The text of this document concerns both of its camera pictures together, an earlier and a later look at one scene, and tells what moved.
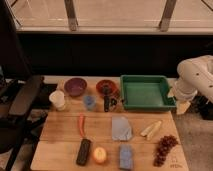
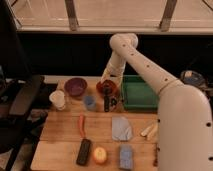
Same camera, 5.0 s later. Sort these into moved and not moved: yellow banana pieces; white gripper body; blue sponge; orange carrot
Moved: white gripper body
Not moved: blue sponge; orange carrot; yellow banana pieces
